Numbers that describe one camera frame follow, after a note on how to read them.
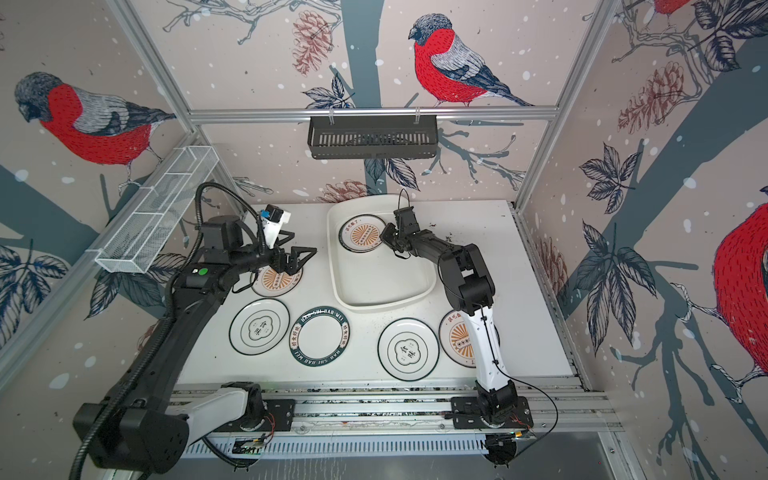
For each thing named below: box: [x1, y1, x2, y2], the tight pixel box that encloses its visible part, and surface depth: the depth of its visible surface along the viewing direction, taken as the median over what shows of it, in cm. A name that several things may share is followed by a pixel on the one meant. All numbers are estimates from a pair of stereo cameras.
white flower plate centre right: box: [377, 317, 440, 382], surface depth 85 cm
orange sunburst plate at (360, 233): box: [338, 214, 388, 253], surface depth 113 cm
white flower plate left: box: [229, 298, 290, 356], surface depth 90 cm
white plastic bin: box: [328, 194, 438, 313], surface depth 103 cm
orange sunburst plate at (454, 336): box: [438, 309, 477, 367], surface depth 87 cm
